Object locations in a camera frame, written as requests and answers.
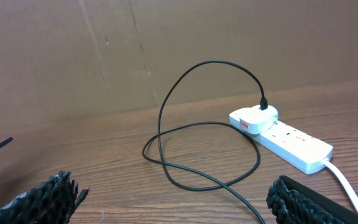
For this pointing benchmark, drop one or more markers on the white power strip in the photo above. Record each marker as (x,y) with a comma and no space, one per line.
(306,153)

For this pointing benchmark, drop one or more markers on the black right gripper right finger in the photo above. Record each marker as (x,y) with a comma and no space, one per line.
(293,203)

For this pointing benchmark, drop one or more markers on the white charger plug adapter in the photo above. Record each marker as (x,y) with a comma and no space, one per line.
(254,120)

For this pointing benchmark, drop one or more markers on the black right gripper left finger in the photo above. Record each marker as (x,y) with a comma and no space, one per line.
(53,201)

